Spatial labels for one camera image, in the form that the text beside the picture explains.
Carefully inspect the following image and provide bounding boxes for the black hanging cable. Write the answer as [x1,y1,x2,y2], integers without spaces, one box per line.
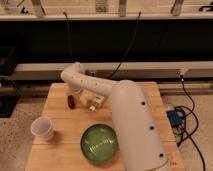
[107,10,142,80]
[63,11,76,64]

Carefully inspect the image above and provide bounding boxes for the blue power adapter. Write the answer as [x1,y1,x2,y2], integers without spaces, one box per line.
[167,110,184,127]

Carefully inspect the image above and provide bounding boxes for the right black hanging cable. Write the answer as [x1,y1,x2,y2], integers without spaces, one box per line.
[107,10,142,80]

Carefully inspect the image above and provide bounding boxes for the white plastic cup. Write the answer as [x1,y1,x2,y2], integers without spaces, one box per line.
[30,117,54,141]

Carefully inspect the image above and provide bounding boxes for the left black hanging cable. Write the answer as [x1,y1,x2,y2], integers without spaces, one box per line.
[63,11,76,64]

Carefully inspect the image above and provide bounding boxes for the black equipment at left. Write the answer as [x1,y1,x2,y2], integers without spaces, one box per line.
[0,46,19,118]

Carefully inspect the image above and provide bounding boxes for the clear plastic bottle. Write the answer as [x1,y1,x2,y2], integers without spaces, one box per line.
[89,95,105,111]

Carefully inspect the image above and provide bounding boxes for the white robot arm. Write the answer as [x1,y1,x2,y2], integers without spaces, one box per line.
[61,62,171,171]

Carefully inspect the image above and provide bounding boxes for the black floor cable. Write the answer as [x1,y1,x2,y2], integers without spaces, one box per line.
[172,74,208,171]

